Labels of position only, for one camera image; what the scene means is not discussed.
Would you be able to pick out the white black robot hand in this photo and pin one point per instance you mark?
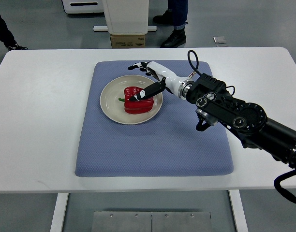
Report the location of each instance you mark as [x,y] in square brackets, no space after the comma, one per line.
[167,79]

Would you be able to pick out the red bell pepper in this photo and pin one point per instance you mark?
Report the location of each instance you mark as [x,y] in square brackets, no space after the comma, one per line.
[136,107]

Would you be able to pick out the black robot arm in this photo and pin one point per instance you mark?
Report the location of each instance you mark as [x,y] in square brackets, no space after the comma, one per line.
[245,120]

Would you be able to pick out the small grey floor plate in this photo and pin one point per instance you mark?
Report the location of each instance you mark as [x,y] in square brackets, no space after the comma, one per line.
[220,41]

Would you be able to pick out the blue textured mat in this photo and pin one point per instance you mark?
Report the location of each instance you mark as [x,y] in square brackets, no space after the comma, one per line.
[166,145]

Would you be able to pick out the person in dark jeans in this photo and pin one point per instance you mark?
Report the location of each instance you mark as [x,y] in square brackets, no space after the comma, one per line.
[176,16]

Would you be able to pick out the cardboard box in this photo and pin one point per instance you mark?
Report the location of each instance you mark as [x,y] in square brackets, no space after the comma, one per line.
[128,40]

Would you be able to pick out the white machine column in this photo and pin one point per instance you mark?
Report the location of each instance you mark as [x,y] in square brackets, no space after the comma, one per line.
[126,17]

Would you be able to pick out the white appliance with slot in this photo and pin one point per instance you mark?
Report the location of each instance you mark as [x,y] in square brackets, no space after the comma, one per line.
[82,6]

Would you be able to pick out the person in black trousers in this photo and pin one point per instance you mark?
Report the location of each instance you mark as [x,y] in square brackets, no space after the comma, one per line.
[7,38]

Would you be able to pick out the metal base plate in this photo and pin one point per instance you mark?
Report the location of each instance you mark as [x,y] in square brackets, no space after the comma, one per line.
[147,221]

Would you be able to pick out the white table frame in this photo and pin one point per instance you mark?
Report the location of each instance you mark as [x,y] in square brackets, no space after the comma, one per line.
[74,211]

